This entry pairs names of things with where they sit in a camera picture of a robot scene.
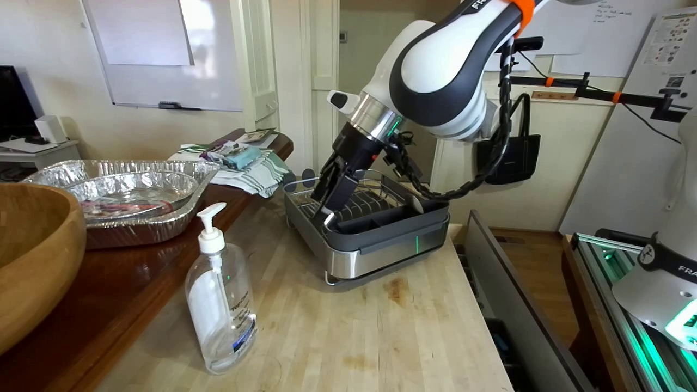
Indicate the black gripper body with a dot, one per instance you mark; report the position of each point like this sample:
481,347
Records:
350,156

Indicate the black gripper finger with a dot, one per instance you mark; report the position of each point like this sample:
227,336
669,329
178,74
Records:
339,199
324,191

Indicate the grey dish rack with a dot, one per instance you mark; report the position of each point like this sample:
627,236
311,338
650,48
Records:
370,242

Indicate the silver metal spoon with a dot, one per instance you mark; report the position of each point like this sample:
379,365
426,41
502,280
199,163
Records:
416,205

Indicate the clear hand sanitizer pump bottle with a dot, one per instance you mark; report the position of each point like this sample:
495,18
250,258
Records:
218,305

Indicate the black hanging bag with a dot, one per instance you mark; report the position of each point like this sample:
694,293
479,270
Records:
511,156

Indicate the black whiteboard marker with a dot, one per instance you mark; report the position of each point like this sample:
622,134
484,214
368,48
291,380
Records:
178,108

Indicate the aluminium foil tray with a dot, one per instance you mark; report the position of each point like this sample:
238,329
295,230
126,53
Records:
122,192

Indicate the black rod with orange clamps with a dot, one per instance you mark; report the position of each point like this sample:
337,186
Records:
580,89

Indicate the dark wooden table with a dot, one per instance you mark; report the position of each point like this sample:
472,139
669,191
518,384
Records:
94,305

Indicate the white leaning panel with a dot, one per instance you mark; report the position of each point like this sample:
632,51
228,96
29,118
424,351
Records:
632,165

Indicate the large wooden bowl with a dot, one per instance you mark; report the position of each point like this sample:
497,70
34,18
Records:
32,253

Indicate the black computer monitor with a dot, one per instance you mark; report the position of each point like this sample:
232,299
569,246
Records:
15,104

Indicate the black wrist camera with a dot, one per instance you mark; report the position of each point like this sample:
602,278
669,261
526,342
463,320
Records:
399,151

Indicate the wall whiteboard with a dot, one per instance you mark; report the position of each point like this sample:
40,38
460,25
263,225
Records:
163,55

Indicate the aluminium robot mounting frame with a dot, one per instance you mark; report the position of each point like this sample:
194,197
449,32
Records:
639,348

